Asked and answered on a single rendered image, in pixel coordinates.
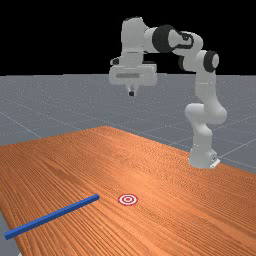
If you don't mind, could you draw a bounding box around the long blue stick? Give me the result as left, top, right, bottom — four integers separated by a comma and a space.
4, 194, 101, 241

